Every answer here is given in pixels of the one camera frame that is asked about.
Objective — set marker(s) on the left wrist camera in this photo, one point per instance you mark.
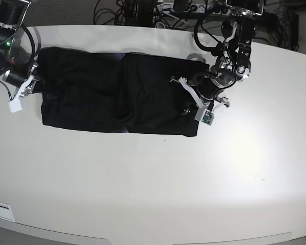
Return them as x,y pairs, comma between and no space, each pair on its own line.
206,117

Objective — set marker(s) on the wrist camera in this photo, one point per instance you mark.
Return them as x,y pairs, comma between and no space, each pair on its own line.
206,117
15,105

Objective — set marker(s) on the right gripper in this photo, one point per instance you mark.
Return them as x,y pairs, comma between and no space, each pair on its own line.
28,82

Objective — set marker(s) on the white label sticker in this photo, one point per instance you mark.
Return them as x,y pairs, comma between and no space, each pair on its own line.
6,212

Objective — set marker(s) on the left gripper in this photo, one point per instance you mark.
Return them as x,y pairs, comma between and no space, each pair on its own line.
203,91

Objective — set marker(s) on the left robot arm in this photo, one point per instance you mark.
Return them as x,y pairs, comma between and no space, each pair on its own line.
232,64

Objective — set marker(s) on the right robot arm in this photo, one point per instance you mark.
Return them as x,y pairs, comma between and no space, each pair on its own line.
12,14

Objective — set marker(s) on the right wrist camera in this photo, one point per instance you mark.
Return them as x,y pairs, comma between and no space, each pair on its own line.
15,105

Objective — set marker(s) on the white power strip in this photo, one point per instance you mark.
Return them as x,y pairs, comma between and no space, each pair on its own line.
181,8

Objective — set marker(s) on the black T-shirt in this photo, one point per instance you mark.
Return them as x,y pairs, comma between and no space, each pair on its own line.
117,92

